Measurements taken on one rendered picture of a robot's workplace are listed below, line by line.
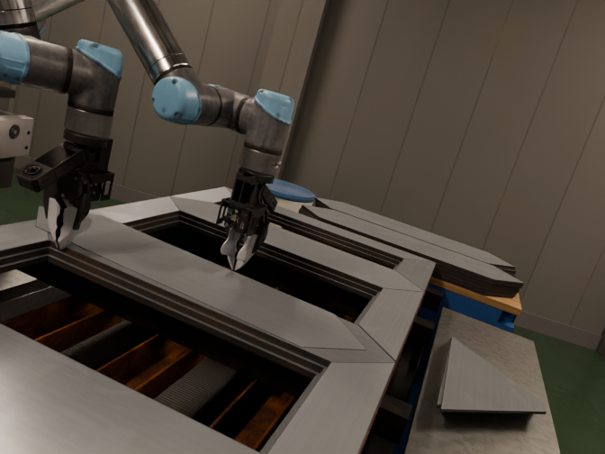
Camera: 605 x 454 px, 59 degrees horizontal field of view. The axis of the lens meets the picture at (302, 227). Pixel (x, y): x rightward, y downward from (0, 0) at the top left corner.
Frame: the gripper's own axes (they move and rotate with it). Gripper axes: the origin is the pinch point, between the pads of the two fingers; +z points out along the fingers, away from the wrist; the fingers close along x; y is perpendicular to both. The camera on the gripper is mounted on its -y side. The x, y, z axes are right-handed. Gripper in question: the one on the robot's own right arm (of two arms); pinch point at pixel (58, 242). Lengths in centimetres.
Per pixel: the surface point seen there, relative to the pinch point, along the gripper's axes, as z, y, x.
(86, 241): 0.6, 6.3, -1.0
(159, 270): 0.6, 7.2, -17.0
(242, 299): 0.6, 9.6, -33.2
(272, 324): 0.6, 4.9, -41.2
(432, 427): 10, 13, -71
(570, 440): 85, 193, -148
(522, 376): 10, 52, -89
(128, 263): 0.7, 4.8, -11.7
